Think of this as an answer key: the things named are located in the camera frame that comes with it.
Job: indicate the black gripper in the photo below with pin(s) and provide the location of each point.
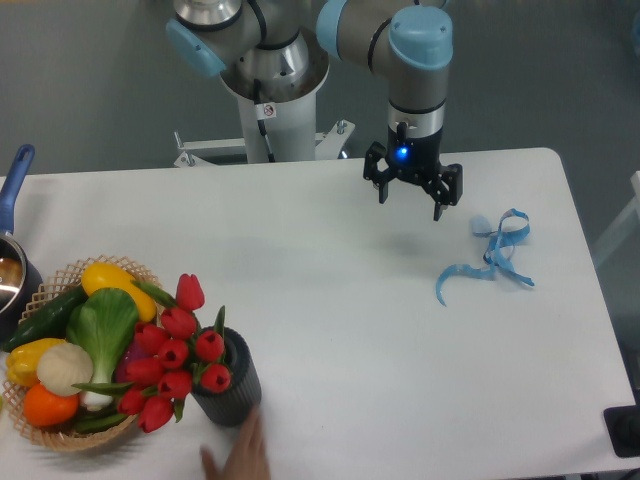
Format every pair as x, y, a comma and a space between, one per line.
414, 159

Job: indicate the dark ribbed vase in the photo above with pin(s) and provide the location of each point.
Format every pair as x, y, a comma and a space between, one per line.
231, 406

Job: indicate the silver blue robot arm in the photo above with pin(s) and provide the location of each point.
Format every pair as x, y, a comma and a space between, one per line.
273, 56

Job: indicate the person's hand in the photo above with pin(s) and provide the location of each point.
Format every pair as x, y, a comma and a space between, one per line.
247, 458

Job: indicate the blue measuring tape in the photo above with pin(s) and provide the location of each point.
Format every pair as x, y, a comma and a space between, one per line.
512, 229

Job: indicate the red tulip bouquet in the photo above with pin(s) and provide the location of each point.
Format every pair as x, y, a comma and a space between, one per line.
180, 356

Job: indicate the black device at table edge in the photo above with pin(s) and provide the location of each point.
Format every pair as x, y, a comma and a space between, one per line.
623, 428

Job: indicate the purple eggplant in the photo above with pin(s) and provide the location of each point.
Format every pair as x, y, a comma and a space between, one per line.
133, 353

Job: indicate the green bok choy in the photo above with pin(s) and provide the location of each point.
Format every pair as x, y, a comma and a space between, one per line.
104, 327

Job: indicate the woven wicker basket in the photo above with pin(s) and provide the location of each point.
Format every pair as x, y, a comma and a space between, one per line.
65, 437

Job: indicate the green cucumber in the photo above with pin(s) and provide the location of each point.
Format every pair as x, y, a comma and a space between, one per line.
48, 321

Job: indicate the white garlic bulb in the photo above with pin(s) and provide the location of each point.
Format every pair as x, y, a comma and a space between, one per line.
63, 365

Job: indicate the yellow bell pepper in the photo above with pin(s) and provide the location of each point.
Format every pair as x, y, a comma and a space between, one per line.
22, 362

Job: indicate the orange fruit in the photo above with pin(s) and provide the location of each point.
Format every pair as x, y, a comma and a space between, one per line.
42, 408

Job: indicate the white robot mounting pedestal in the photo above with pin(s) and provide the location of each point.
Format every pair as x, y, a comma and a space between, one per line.
273, 132

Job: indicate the blue handled saucepan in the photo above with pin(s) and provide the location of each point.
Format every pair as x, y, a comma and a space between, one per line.
19, 277

